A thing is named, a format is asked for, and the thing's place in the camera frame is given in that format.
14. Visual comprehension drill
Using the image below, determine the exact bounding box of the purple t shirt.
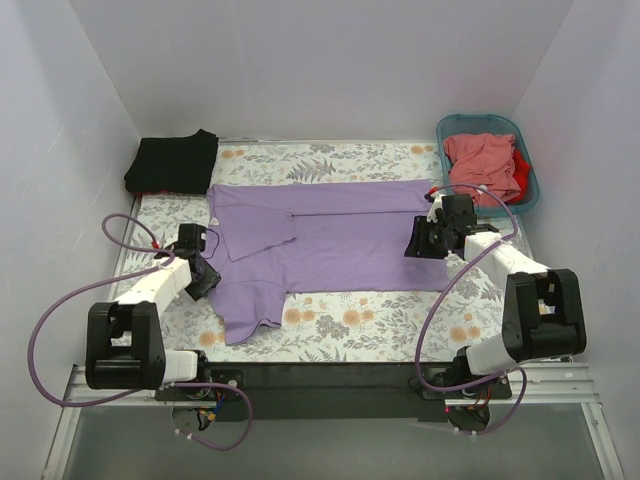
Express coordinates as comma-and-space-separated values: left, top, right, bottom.
207, 180, 449, 345

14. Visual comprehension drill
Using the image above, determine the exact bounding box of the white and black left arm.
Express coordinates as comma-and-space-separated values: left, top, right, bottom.
85, 224, 221, 390

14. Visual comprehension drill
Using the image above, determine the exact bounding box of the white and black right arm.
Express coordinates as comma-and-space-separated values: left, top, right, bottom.
405, 187, 587, 393

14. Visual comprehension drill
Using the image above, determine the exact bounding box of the pink crumpled t shirt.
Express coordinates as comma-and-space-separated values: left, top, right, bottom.
443, 133, 520, 202

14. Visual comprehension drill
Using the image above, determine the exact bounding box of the red crumpled t shirt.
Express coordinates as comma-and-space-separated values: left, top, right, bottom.
506, 149, 531, 204

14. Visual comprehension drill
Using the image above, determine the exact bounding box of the folded black t shirt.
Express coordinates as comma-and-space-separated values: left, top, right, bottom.
124, 129, 219, 195

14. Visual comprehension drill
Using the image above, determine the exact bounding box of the teal plastic laundry basket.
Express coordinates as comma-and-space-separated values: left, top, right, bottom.
436, 114, 539, 217

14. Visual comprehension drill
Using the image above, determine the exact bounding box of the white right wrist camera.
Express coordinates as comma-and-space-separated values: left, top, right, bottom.
425, 187, 444, 223

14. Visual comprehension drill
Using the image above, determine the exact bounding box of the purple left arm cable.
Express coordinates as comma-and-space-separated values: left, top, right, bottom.
27, 213, 255, 454

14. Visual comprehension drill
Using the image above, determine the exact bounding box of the black robot base mount plate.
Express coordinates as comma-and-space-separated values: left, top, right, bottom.
154, 362, 514, 424

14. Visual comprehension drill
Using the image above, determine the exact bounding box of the aluminium front rail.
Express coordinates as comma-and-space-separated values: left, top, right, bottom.
62, 362, 600, 409

